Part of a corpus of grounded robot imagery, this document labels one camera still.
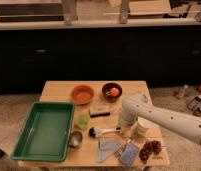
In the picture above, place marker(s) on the white dish brush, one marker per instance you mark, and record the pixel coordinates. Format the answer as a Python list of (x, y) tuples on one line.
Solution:
[(95, 132)]

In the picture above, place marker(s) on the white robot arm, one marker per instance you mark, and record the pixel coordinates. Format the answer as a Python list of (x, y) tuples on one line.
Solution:
[(136, 105)]

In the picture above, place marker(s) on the wooden block brush black bristles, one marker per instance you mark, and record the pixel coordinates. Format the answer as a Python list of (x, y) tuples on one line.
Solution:
[(99, 111)]

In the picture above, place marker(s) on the green plastic tray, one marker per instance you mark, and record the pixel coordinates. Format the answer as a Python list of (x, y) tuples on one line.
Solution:
[(45, 133)]

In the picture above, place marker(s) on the dark brown bowl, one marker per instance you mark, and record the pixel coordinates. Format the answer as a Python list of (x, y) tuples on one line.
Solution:
[(106, 88)]

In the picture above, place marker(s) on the orange ball in bowl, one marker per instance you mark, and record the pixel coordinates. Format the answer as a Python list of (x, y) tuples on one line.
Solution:
[(113, 92)]

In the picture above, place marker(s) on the orange bowl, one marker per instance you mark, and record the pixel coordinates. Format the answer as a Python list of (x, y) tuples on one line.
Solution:
[(82, 94)]

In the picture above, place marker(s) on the light green cup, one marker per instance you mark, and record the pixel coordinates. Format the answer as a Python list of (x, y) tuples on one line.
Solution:
[(82, 121)]

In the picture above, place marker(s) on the wooden table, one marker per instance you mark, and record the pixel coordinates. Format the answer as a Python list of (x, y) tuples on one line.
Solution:
[(85, 157)]

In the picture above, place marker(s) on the metal cup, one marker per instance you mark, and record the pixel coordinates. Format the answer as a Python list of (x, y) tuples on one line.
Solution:
[(76, 139)]

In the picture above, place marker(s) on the white jar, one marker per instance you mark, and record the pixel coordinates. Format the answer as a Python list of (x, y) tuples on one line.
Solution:
[(141, 127)]

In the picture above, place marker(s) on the blue folded cloth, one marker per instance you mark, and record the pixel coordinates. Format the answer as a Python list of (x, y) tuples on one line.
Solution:
[(106, 147)]

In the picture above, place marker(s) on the blue sponge scraper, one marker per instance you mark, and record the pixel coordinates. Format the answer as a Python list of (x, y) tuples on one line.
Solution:
[(127, 153)]

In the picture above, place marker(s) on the dark cabinet counter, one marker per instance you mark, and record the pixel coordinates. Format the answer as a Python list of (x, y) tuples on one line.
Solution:
[(32, 53)]

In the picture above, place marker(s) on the brown grape bunch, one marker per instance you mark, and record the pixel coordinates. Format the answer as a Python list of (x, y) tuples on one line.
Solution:
[(150, 147)]

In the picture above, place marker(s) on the bottles on floor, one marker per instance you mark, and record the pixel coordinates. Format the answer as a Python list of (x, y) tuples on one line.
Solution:
[(194, 104)]

